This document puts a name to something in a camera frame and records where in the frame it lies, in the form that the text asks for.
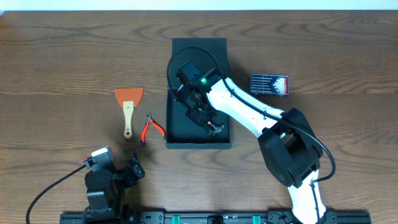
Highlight red handled pliers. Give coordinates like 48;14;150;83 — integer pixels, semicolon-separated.
140;113;166;145

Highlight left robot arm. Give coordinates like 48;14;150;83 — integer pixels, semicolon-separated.
81;156;145;224

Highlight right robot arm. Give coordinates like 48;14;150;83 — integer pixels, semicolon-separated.
174;64;326;223

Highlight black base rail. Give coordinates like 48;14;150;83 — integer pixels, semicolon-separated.
59;210;373;224

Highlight small claw hammer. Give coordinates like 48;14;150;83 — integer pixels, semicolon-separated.
205;121;224;136

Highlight blue precision screwdriver set case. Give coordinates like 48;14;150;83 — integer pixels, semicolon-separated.
249;73;289;96

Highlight orange scraper wooden handle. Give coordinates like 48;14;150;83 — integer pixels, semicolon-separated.
114;87;144;139

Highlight black open gift box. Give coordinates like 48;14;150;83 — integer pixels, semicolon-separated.
165;38;231;149

